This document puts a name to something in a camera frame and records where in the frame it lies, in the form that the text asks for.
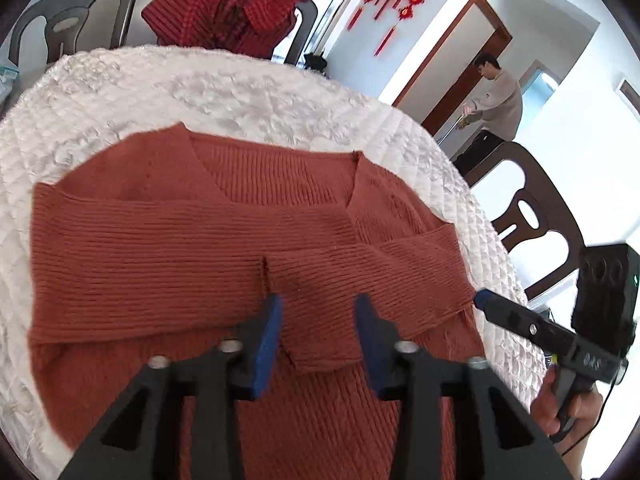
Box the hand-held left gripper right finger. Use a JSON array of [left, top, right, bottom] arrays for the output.
[[354, 294, 576, 480]]

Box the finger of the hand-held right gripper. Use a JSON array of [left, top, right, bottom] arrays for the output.
[[472, 287, 576, 361]]

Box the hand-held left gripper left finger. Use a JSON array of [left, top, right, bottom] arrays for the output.
[[57, 292, 283, 480]]

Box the rust knitted sweater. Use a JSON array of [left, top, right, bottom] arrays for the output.
[[27, 122, 488, 480]]

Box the person's right forearm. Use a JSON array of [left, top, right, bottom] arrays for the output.
[[560, 432, 601, 480]]

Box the person's right hand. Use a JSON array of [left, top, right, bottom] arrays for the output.
[[530, 366, 606, 456]]

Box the brown wooden door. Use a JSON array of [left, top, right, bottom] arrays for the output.
[[392, 0, 513, 133]]

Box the white quilted table cover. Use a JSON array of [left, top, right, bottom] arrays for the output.
[[0, 45, 556, 480]]

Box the dark chair under red garment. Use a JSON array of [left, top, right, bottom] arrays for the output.
[[270, 0, 319, 66]]

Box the red checked garment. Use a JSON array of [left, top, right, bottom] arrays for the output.
[[141, 0, 313, 56]]

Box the clear plastic container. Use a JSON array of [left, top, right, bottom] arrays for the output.
[[0, 62, 21, 106]]

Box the grey plastic chair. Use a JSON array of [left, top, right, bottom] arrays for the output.
[[7, 0, 138, 66]]

